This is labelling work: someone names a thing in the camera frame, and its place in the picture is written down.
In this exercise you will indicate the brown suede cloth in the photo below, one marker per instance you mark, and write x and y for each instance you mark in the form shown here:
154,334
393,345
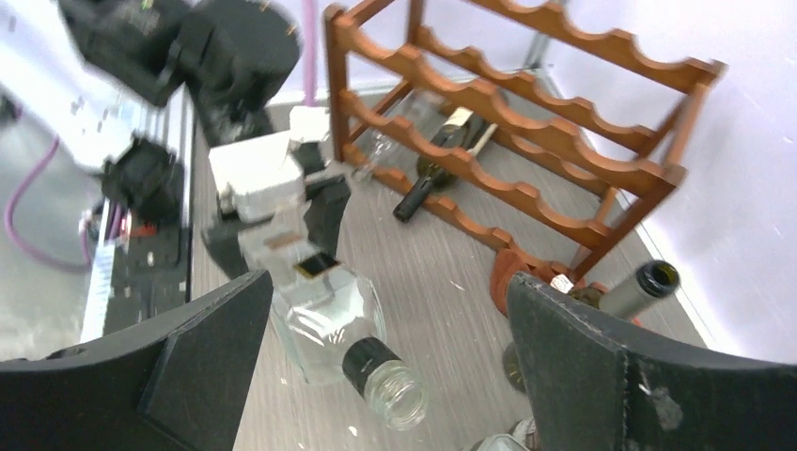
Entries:
506,264

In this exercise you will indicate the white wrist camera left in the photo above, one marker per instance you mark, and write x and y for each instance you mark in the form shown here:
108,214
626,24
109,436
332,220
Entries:
260,176

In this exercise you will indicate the green wine bottle silver neck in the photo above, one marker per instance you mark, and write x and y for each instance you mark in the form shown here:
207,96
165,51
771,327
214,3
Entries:
647,285

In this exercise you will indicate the wooden wine rack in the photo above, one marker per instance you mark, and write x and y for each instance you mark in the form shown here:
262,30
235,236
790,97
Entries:
631,169

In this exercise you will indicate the aluminium frame rail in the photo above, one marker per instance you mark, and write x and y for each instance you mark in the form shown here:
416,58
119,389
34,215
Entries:
175,126

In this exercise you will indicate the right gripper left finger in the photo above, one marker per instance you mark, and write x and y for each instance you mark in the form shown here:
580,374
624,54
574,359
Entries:
178,381

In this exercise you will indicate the square clear bottle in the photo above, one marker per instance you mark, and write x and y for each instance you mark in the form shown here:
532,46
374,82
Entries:
329,320

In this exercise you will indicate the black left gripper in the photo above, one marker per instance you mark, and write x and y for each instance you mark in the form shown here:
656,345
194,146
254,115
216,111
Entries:
237,247

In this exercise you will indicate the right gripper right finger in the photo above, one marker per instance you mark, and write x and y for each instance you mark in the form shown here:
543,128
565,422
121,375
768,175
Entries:
596,382

